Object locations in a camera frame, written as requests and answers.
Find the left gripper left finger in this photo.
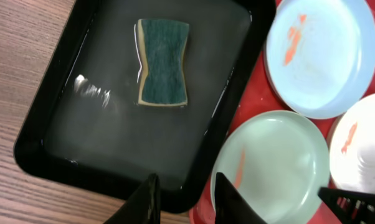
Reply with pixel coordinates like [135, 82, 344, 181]
[104, 174, 161, 224]

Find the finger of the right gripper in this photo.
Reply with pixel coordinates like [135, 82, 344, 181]
[318, 187, 375, 224]

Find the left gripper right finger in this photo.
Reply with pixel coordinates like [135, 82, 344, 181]
[214, 172, 266, 224]

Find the white plate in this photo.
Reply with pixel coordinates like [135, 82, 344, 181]
[329, 94, 375, 194]

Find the mint green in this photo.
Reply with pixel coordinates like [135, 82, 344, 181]
[210, 110, 330, 223]

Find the green yellow sponge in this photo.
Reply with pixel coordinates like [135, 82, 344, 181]
[135, 19, 190, 107]

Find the black water tray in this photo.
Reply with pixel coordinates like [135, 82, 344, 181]
[14, 0, 276, 213]

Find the red plastic tray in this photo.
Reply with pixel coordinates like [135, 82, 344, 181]
[189, 0, 375, 224]

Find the light blue far plate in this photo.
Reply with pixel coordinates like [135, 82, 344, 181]
[264, 0, 375, 119]

